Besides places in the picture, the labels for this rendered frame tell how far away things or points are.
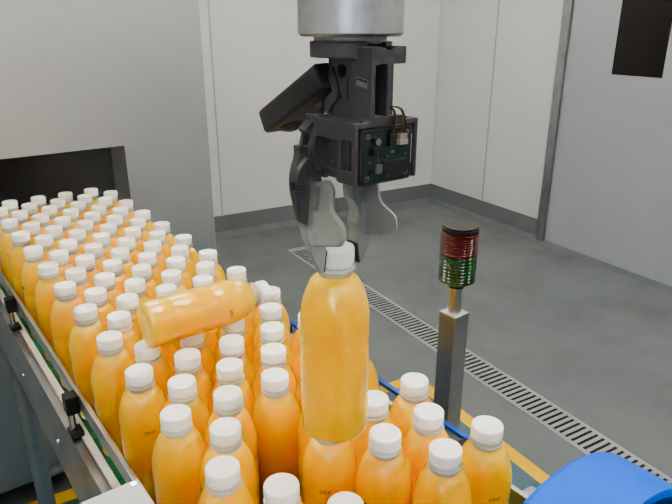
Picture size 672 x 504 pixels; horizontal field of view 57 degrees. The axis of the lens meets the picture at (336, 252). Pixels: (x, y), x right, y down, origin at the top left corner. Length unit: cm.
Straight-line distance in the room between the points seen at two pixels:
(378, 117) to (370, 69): 4
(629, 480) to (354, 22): 43
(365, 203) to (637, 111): 386
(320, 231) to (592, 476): 31
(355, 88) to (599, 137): 409
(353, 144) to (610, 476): 34
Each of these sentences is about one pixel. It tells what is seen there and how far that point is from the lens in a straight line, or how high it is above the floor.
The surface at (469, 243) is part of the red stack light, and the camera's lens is 103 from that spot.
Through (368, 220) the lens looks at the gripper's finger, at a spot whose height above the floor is 139.
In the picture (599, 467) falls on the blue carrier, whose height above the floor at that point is 123.
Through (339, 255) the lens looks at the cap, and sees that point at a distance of 60.
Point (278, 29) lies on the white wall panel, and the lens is 497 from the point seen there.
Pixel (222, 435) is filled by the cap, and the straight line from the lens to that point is 78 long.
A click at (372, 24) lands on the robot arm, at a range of 52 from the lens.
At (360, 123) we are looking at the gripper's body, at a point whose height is 150.
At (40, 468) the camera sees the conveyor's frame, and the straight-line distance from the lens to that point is 212.
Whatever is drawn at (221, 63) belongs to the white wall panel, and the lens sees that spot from 480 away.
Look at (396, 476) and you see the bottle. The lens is 78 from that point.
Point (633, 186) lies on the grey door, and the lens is 445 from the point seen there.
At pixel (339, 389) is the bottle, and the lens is 64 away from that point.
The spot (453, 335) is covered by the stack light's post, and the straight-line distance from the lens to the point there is 110.
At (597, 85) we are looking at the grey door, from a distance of 458.
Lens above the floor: 158
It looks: 20 degrees down
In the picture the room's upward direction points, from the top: straight up
